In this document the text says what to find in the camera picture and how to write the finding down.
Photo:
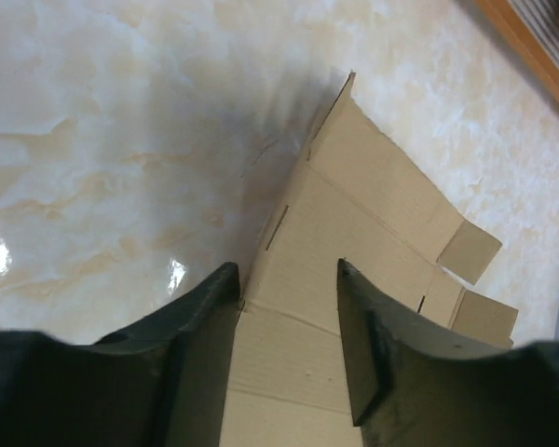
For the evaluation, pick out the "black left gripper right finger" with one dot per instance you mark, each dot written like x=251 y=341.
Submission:
x=412 y=382

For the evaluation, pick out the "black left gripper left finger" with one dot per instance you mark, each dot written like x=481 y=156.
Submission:
x=160 y=381

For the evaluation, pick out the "brown cardboard box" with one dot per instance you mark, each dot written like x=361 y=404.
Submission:
x=354 y=195

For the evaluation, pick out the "wooden shelf rack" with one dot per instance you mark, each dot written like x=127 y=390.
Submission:
x=531 y=28

